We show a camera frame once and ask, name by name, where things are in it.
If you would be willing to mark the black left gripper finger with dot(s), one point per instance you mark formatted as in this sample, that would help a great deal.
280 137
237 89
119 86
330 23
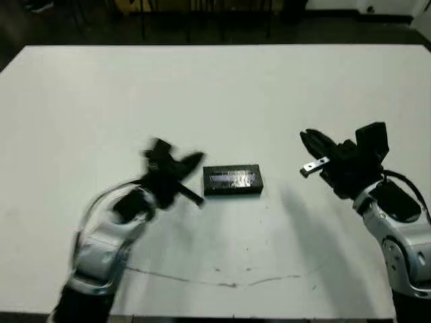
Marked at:
188 170
190 160

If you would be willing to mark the black printed box lid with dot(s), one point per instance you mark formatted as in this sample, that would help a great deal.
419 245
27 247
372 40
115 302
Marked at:
232 180

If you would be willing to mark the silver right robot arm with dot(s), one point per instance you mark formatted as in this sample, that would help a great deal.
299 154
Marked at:
404 242

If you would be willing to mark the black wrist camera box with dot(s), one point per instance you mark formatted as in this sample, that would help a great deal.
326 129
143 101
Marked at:
160 148
372 141

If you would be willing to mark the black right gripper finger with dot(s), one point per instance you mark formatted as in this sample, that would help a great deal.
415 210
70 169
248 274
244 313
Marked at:
321 137
314 148

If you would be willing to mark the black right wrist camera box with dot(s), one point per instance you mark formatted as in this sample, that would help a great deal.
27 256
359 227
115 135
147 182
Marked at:
372 141

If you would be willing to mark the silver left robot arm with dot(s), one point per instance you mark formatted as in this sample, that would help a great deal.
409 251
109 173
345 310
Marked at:
101 242

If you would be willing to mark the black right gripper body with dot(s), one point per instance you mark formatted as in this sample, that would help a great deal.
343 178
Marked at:
350 175

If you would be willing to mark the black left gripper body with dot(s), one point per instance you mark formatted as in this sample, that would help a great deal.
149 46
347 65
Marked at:
163 181

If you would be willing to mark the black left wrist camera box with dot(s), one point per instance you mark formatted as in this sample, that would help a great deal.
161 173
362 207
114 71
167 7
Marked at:
160 148

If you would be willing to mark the black mesh chair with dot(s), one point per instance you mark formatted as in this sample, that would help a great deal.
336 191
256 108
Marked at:
143 23
220 23

